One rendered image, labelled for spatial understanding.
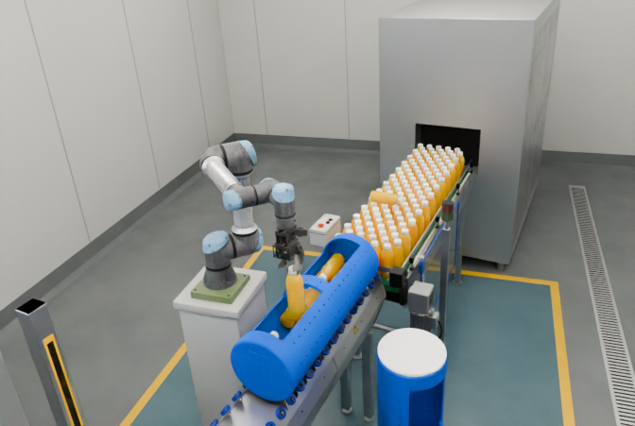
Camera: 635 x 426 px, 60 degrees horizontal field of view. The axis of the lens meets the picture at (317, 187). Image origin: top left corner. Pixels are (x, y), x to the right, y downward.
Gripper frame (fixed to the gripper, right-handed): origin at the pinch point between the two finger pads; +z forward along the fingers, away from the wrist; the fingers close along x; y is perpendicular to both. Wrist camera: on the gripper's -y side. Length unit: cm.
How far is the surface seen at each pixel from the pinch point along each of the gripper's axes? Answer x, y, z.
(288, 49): -257, -448, 7
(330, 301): 4.6, -19.9, 26.7
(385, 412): 33, -9, 67
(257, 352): -7.2, 18.8, 27.2
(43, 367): -39, 78, -4
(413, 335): 38, -30, 41
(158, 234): -272, -194, 141
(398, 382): 39, -7, 46
